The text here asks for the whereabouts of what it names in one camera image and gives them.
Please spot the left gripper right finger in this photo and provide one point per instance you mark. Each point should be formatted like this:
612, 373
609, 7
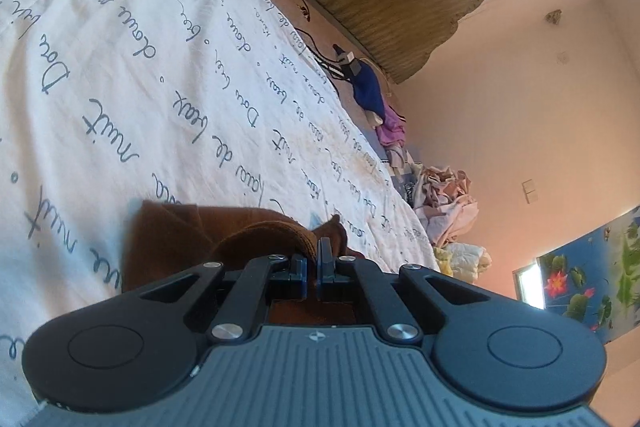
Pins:
402, 308

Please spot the floral wall poster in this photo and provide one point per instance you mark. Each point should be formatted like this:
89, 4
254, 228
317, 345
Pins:
594, 280

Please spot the purple garment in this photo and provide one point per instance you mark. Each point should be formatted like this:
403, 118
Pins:
392, 131

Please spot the pink clothes pile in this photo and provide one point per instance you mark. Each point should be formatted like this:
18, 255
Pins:
441, 199

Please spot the white script-print bed cover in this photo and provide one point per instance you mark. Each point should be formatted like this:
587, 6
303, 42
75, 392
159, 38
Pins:
107, 103

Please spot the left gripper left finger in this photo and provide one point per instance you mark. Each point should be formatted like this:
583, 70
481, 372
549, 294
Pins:
230, 306

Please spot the wall light switch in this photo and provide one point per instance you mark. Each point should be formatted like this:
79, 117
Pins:
530, 191

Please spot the pale yellow quilted cloth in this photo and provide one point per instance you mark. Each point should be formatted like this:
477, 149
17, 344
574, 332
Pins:
463, 262

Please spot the brown knit sweater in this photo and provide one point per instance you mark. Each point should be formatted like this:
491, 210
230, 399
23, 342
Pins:
166, 239

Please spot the blue garment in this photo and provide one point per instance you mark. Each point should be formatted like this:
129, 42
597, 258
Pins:
367, 90

